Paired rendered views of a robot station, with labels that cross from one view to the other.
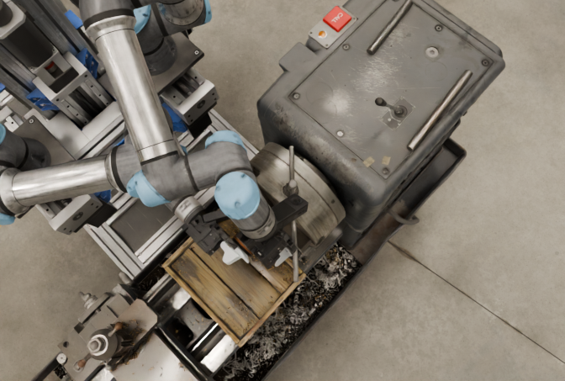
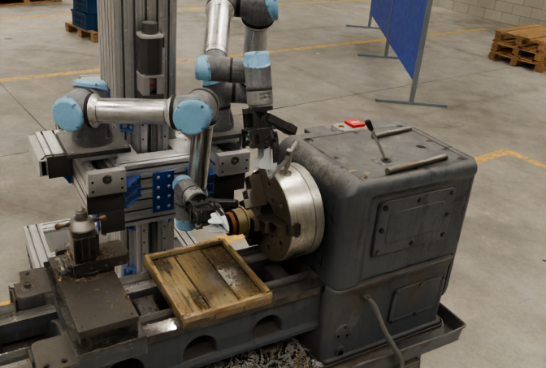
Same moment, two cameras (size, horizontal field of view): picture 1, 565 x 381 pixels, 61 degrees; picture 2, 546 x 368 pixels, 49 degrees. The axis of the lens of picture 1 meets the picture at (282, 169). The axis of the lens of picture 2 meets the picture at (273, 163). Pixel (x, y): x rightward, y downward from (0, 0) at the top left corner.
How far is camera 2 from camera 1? 1.47 m
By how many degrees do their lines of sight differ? 48
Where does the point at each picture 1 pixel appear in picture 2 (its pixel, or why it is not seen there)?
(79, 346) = (37, 277)
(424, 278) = not seen: outside the picture
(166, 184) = (214, 58)
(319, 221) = (300, 203)
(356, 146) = (346, 164)
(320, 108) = (326, 147)
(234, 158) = not seen: hidden behind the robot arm
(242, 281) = (210, 286)
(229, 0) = not seen: hidden behind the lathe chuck
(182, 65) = (233, 132)
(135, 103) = (217, 28)
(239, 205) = (257, 54)
